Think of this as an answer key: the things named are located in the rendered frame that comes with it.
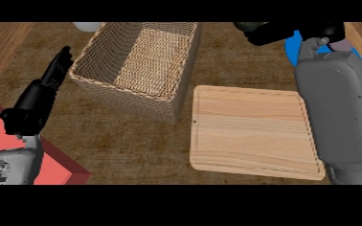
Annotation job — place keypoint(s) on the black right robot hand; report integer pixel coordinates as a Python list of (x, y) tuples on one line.
[(279, 30)]

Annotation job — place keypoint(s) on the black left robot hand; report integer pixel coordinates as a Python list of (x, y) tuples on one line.
[(36, 100)]

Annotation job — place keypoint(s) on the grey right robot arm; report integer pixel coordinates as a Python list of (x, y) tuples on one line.
[(333, 108)]

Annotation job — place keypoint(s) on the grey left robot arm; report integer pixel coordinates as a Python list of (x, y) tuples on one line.
[(21, 164)]

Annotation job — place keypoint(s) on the wicker basket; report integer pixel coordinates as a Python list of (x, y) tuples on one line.
[(141, 67)]

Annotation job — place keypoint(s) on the wooden cutting board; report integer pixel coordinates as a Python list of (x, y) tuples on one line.
[(255, 131)]

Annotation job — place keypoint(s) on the blue round object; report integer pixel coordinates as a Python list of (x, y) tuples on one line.
[(295, 49)]

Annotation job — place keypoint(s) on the red box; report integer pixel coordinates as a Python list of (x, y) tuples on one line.
[(52, 166)]

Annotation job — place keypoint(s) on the white round object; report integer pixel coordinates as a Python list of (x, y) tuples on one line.
[(88, 26)]

